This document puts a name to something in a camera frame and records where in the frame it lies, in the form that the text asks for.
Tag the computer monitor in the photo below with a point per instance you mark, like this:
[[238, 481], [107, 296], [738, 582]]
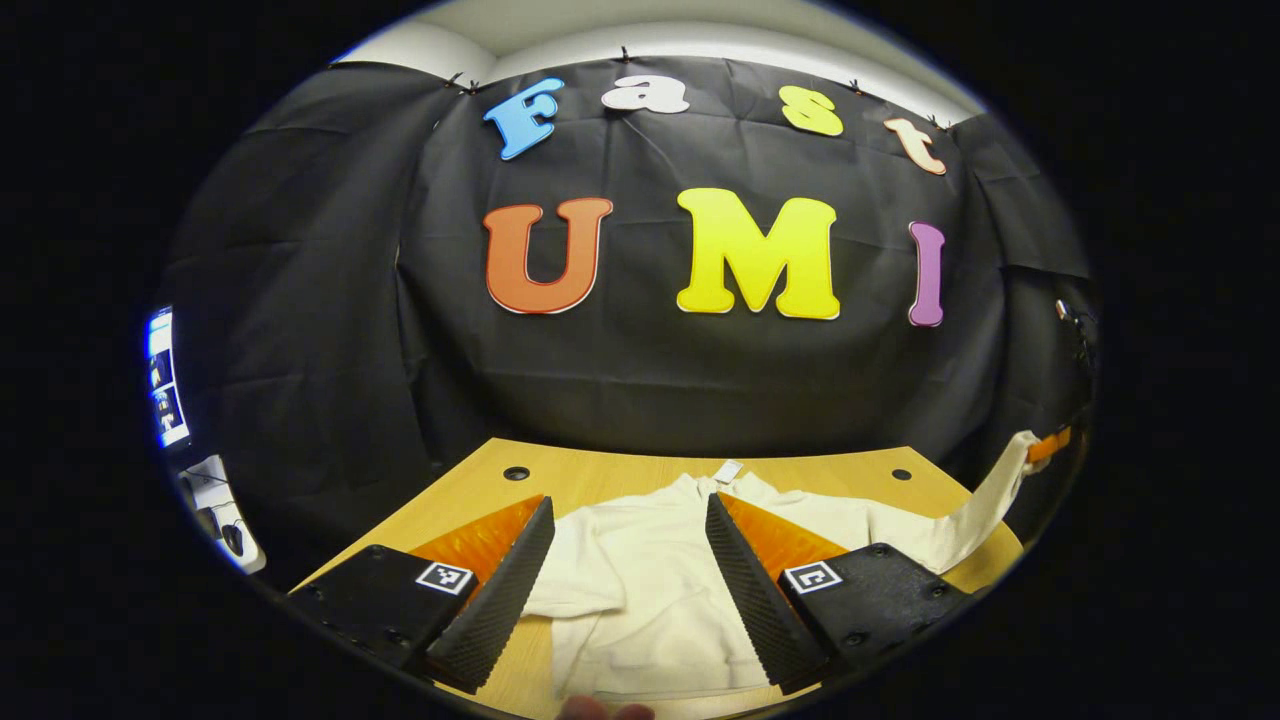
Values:
[[165, 390]]

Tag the black backdrop cloth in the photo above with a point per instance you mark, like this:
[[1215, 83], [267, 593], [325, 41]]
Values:
[[640, 380]]

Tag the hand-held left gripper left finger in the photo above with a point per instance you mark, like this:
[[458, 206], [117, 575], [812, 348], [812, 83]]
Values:
[[510, 590]]

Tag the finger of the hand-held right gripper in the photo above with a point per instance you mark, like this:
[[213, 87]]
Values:
[[1050, 445]]

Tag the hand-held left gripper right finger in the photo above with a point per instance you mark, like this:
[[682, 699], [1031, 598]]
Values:
[[755, 600]]

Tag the cream sweatshirt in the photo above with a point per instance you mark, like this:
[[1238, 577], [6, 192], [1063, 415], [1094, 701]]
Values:
[[650, 580]]

